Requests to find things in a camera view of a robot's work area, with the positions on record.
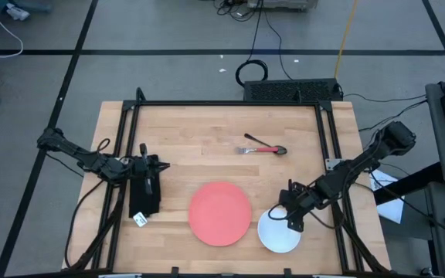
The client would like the red round plate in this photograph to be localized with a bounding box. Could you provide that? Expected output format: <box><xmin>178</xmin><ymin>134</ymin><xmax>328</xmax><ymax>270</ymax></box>
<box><xmin>188</xmin><ymin>181</ymin><xmax>253</xmax><ymax>247</ymax></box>

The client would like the dark metal spoon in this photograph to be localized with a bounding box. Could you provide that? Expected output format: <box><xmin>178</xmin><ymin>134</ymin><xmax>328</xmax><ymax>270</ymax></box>
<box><xmin>244</xmin><ymin>133</ymin><xmax>288</xmax><ymax>156</ymax></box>

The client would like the grey equipment box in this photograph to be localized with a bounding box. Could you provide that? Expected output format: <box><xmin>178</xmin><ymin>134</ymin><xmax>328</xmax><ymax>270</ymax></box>
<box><xmin>246</xmin><ymin>0</ymin><xmax>319</xmax><ymax>11</ymax></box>

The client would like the crumpled white paper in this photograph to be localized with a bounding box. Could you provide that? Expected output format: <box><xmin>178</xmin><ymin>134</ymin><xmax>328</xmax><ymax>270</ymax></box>
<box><xmin>5</xmin><ymin>2</ymin><xmax>30</xmax><ymax>22</ymax></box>

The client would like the white bowl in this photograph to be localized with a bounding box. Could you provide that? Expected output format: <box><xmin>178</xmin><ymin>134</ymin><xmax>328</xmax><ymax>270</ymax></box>
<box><xmin>256</xmin><ymin>208</ymin><xmax>302</xmax><ymax>254</ymax></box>

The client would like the red-handled metal fork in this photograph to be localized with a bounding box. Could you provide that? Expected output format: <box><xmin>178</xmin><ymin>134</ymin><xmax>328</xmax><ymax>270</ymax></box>
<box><xmin>235</xmin><ymin>145</ymin><xmax>281</xmax><ymax>155</ymax></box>

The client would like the white cable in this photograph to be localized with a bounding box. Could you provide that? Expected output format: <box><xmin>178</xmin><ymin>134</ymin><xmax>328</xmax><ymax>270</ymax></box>
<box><xmin>0</xmin><ymin>0</ymin><xmax>25</xmax><ymax>59</ymax></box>

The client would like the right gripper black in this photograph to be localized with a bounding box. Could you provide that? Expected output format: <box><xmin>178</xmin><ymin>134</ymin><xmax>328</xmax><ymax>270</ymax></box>
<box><xmin>278</xmin><ymin>179</ymin><xmax>318</xmax><ymax>233</ymax></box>

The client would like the black cable tangle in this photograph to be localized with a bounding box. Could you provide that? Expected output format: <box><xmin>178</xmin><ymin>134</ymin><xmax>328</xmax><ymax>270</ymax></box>
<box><xmin>215</xmin><ymin>0</ymin><xmax>262</xmax><ymax>23</ymax></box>

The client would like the black coiled cable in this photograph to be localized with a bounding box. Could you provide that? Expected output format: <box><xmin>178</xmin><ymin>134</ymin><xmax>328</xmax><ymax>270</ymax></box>
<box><xmin>234</xmin><ymin>0</ymin><xmax>269</xmax><ymax>87</ymax></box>

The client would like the black floor beam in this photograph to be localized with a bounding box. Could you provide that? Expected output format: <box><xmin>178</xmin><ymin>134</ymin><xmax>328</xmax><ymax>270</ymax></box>
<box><xmin>372</xmin><ymin>161</ymin><xmax>444</xmax><ymax>205</ymax></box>

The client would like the black computer case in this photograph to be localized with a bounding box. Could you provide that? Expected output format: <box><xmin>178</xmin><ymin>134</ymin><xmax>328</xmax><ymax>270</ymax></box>
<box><xmin>243</xmin><ymin>78</ymin><xmax>343</xmax><ymax>103</ymax></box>

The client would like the thin black floor cable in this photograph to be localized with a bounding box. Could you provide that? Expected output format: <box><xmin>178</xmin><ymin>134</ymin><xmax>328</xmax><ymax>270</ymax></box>
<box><xmin>263</xmin><ymin>11</ymin><xmax>294</xmax><ymax>81</ymax></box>
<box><xmin>343</xmin><ymin>92</ymin><xmax>428</xmax><ymax>103</ymax></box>
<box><xmin>358</xmin><ymin>99</ymin><xmax>428</xmax><ymax>133</ymax></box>

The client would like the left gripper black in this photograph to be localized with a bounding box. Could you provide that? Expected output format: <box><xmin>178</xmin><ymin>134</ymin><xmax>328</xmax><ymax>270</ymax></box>
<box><xmin>131</xmin><ymin>143</ymin><xmax>171</xmax><ymax>195</ymax></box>

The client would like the white paper sheet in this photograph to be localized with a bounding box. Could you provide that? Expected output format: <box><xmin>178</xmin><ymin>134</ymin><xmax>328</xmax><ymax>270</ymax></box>
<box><xmin>369</xmin><ymin>168</ymin><xmax>406</xmax><ymax>225</ymax></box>

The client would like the yellow cable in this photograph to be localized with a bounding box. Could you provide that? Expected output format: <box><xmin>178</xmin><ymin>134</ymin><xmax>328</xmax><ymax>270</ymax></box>
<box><xmin>334</xmin><ymin>0</ymin><xmax>359</xmax><ymax>82</ymax></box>

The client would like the black cloth with white tag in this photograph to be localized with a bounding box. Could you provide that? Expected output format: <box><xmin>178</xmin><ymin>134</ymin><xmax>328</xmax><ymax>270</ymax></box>
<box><xmin>128</xmin><ymin>154</ymin><xmax>162</xmax><ymax>228</ymax></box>

